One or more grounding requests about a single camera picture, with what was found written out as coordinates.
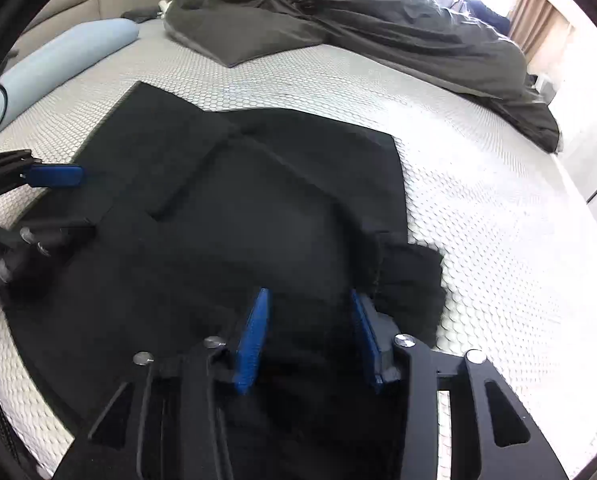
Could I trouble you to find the black pants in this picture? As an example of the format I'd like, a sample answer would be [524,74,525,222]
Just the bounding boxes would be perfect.
[3,81,446,480]

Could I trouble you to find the dark grey duvet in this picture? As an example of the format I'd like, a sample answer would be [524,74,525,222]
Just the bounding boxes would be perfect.
[163,0,561,153]

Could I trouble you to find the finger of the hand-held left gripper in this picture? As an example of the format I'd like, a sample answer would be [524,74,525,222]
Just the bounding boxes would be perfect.
[0,149,86,201]
[0,212,98,288]

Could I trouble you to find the bed with grey honeycomb sheet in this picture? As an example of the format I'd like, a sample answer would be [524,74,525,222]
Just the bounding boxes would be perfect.
[0,17,597,480]

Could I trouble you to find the grey and white plush toy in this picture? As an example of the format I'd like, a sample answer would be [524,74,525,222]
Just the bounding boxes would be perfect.
[121,0,186,23]

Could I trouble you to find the white wardrobe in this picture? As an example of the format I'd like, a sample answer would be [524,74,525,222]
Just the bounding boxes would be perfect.
[555,150,597,256]

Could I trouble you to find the brown curtain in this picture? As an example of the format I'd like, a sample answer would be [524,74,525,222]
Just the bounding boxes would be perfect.
[508,0,571,63]

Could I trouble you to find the light blue pillow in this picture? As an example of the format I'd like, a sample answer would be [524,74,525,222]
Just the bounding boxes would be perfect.
[0,18,139,126]

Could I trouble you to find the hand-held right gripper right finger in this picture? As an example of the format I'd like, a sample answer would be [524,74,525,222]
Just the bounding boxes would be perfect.
[349,289,569,480]

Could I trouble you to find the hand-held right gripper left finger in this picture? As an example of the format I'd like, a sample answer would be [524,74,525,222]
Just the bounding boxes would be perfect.
[53,287,272,480]

